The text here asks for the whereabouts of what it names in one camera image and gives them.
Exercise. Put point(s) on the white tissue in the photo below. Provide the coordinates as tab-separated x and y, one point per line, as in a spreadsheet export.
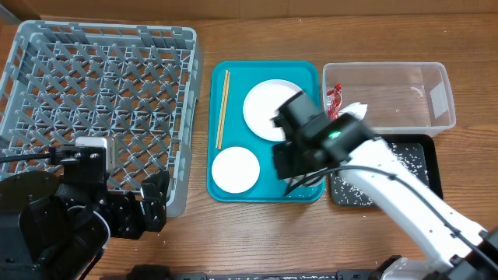
357	110

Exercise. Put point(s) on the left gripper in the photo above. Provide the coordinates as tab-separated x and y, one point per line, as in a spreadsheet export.
134	222

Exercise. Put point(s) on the black tray bin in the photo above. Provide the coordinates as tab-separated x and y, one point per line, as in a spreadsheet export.
416	153

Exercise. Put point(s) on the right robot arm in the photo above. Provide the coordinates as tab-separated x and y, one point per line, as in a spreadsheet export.
315	146

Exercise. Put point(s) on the grey dish rack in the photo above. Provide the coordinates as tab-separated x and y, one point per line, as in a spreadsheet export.
138	84

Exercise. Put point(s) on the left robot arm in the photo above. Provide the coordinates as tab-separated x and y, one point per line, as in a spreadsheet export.
51	230

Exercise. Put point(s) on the grey bowl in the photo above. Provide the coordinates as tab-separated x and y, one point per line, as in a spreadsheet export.
309	183

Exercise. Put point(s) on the teal serving tray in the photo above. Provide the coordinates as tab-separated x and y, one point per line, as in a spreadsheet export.
245	75

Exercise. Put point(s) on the red snack wrapper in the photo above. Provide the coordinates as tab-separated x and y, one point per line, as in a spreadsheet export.
334	101

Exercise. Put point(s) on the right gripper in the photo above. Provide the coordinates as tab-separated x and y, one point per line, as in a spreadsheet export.
282	169

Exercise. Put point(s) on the large white plate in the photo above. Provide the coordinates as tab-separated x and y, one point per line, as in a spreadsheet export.
261	106

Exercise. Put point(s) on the clear plastic bin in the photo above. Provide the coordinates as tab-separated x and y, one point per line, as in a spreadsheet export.
402	97

